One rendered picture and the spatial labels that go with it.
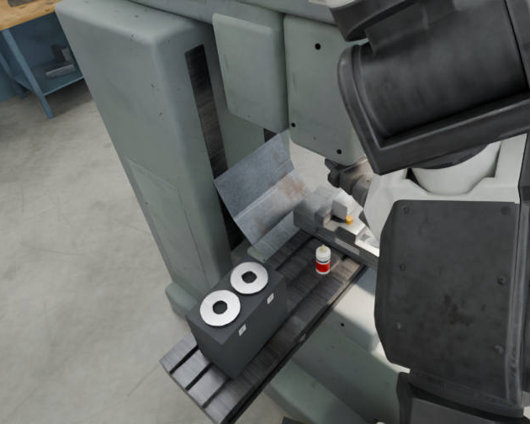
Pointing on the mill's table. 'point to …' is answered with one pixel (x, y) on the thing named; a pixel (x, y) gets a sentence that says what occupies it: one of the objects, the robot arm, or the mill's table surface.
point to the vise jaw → (352, 232)
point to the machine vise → (318, 221)
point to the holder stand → (239, 315)
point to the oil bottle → (323, 260)
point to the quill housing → (318, 90)
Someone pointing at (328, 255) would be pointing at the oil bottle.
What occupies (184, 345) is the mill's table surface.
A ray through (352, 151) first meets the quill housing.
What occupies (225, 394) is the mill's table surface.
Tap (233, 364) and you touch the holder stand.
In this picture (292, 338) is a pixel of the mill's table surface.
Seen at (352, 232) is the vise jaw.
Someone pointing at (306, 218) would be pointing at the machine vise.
